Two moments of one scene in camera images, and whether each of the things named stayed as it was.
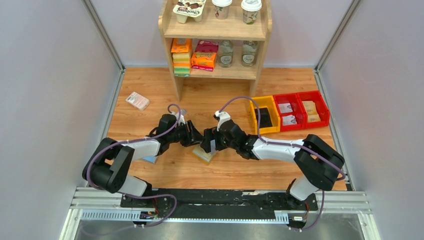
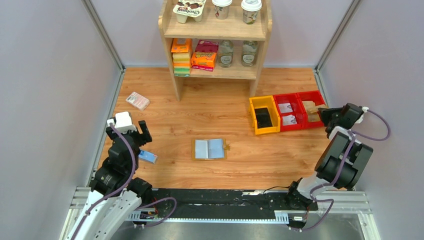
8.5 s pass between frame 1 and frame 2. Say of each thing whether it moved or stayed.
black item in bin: stayed
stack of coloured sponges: stayed
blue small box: stayed
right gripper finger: moved
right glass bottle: stayed
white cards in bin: stayed
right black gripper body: moved
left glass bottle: stayed
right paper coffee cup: stayed
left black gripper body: moved
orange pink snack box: stayed
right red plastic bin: stayed
